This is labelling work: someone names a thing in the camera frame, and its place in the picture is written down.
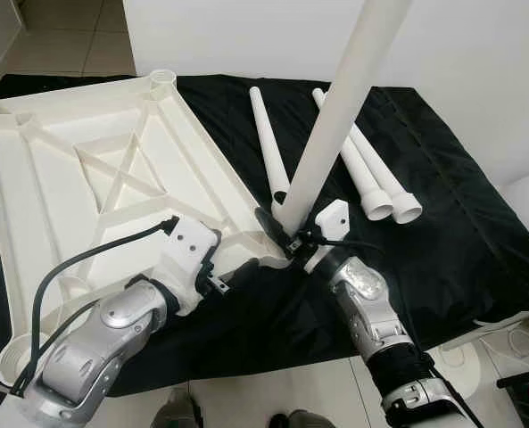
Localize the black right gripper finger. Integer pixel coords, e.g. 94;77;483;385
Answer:
255;209;293;256

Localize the white plastic table top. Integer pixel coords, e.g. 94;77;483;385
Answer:
0;70;292;389

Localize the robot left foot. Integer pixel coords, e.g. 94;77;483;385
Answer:
153;392;204;428

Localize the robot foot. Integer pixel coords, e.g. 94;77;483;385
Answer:
269;408;338;428
153;392;204;428

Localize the black cloth table cover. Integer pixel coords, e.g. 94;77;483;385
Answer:
0;73;529;398

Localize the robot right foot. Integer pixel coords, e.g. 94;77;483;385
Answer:
269;408;338;428

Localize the white standing fan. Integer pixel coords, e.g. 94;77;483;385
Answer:
425;169;529;399

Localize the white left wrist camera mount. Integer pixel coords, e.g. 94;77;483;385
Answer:
157;214;222;313

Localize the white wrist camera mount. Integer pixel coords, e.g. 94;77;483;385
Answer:
304;200;351;273
157;214;222;313

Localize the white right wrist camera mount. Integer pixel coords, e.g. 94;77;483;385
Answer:
304;200;351;273

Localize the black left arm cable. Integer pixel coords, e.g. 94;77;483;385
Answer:
10;217;180;398

